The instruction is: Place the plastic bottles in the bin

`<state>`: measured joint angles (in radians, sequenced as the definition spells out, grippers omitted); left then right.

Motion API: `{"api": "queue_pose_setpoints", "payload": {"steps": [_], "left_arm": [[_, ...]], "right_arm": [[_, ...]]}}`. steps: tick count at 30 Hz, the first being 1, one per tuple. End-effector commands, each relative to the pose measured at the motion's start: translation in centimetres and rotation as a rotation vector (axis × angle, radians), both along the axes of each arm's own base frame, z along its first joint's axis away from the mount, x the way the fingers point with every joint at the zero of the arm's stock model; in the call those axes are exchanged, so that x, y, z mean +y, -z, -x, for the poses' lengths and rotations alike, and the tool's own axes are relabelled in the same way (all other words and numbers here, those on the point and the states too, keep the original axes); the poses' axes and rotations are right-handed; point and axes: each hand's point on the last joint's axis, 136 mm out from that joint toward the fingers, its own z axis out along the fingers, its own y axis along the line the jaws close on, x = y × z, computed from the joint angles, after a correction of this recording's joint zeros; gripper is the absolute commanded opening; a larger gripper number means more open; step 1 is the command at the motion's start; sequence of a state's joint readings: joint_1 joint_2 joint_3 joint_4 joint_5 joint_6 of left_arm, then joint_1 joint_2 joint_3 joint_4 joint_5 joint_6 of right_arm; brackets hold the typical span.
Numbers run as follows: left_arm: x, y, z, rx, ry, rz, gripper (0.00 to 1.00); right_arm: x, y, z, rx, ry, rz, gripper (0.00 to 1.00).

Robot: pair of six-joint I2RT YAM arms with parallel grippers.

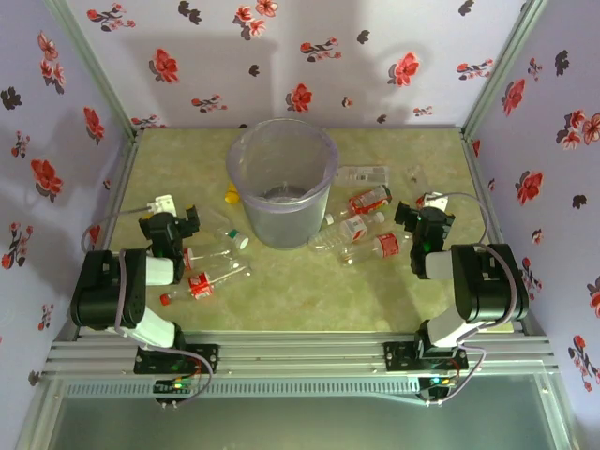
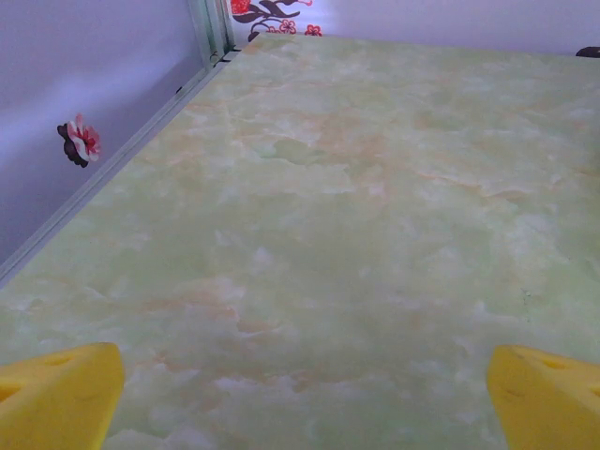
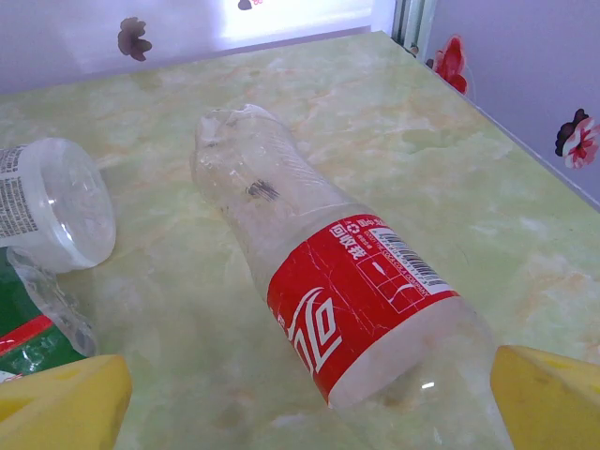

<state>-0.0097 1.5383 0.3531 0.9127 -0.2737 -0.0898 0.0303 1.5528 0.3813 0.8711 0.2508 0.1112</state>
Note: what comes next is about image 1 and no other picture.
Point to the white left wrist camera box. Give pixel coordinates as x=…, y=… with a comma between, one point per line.
x=160, y=203

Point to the clear bottle red cola label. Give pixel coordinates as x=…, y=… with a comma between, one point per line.
x=382, y=246

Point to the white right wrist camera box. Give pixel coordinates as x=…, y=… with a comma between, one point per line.
x=436, y=200

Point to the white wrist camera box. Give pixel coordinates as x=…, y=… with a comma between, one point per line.
x=160, y=203
x=436, y=200

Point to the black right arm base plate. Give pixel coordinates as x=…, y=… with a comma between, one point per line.
x=398, y=356

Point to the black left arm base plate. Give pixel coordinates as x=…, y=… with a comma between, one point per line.
x=206, y=358

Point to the clear bottle green white cap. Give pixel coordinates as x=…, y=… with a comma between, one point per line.
x=232, y=234

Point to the aluminium corner post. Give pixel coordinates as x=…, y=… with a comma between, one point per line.
x=502, y=70
x=96, y=70

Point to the clear bottle red white label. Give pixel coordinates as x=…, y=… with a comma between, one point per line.
x=349, y=230

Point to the red label white cap bottle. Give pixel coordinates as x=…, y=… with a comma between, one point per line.
x=370, y=199

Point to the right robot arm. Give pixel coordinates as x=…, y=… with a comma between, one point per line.
x=487, y=281

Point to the aluminium front frame rail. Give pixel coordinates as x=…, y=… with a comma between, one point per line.
x=300, y=356

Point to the translucent purple plastic bin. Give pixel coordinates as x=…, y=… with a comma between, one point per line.
x=281, y=220

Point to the yellow plastic bottle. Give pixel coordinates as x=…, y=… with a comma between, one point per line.
x=231, y=193

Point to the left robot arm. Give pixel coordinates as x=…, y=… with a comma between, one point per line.
x=105, y=293

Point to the red cap cola bottle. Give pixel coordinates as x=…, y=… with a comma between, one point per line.
x=208, y=257
x=201, y=286

